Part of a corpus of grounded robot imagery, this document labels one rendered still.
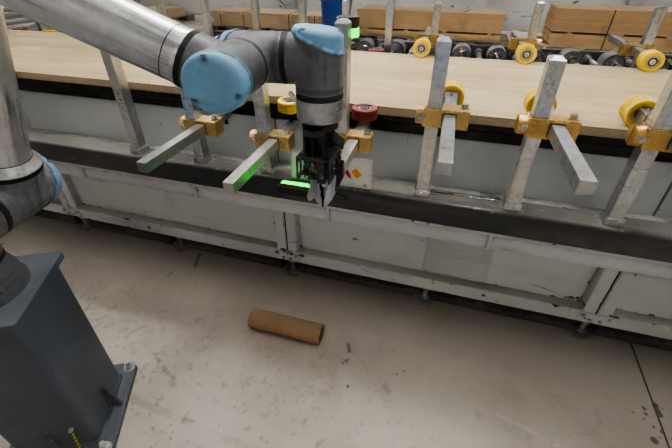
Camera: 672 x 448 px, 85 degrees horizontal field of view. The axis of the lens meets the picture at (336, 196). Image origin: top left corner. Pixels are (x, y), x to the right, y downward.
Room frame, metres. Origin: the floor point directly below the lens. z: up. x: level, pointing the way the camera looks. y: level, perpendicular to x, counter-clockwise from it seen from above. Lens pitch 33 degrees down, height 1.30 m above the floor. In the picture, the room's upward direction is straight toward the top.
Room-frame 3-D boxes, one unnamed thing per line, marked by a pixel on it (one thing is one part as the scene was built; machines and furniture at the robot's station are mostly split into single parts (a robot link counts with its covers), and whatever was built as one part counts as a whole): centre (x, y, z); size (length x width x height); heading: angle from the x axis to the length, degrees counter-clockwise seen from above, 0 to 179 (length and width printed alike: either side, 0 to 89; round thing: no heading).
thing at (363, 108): (1.11, -0.09, 0.85); 0.08 x 0.08 x 0.11
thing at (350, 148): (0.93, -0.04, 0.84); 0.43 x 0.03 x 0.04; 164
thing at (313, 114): (0.69, 0.03, 1.05); 0.10 x 0.09 x 0.05; 73
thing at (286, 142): (1.07, 0.20, 0.82); 0.13 x 0.06 x 0.05; 74
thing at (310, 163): (0.68, 0.03, 0.97); 0.09 x 0.08 x 0.12; 163
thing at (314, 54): (0.69, 0.03, 1.14); 0.10 x 0.09 x 0.12; 82
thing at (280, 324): (0.97, 0.20, 0.04); 0.30 x 0.08 x 0.08; 74
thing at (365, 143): (1.00, -0.04, 0.85); 0.13 x 0.06 x 0.05; 74
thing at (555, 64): (0.86, -0.50, 0.87); 0.03 x 0.03 x 0.48; 74
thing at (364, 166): (0.99, 0.02, 0.75); 0.26 x 0.01 x 0.10; 74
